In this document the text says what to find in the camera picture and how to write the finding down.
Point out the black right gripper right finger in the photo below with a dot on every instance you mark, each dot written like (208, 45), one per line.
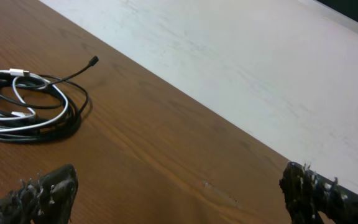
(307, 194)

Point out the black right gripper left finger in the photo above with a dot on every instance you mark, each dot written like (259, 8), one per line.
(46, 199)

